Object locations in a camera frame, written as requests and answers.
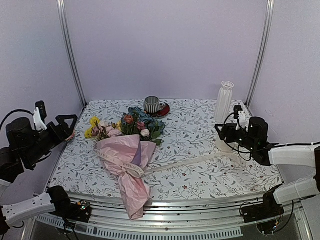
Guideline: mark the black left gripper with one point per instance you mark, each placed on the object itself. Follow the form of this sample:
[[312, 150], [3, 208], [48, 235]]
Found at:
[[67, 131]]

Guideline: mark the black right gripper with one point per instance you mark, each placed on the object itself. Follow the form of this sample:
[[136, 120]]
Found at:
[[228, 127]]

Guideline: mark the cream printed ribbon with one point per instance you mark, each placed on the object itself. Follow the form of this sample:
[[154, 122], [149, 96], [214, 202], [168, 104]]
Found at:
[[155, 165]]

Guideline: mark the pink paper flower bouquet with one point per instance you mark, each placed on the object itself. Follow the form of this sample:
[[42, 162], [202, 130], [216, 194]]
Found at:
[[125, 148]]

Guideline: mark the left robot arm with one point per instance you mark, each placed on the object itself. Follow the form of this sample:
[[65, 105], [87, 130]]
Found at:
[[53, 200]]

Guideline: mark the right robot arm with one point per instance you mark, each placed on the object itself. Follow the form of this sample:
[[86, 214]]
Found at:
[[299, 165]]

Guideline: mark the white ribbed vase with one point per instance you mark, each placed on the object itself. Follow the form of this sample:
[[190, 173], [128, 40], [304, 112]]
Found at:
[[224, 100]]

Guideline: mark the pink patterned bowl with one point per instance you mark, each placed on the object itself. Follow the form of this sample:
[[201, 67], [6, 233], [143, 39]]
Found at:
[[70, 138]]

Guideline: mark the cream ceramic mug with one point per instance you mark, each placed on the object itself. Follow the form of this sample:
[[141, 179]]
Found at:
[[224, 147]]

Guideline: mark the floral tablecloth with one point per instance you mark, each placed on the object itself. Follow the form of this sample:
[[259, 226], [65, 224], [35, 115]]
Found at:
[[189, 133]]

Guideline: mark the red patterned saucer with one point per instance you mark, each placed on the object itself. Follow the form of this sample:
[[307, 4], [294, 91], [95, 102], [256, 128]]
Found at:
[[164, 110]]

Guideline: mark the striped ceramic cup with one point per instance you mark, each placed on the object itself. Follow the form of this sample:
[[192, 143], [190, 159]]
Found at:
[[151, 104]]

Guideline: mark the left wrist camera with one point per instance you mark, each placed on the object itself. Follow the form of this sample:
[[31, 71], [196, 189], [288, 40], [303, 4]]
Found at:
[[39, 116]]

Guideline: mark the aluminium front rail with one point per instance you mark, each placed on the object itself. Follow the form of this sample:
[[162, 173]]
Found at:
[[200, 219]]

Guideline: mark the left metal frame post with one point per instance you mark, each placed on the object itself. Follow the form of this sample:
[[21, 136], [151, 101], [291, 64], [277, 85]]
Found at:
[[61, 6]]

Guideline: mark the metal frame post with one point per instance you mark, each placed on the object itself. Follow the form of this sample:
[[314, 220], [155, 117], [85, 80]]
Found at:
[[61, 6], [261, 53]]

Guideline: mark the right metal frame post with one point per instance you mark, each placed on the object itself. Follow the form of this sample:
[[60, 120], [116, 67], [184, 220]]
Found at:
[[261, 53]]

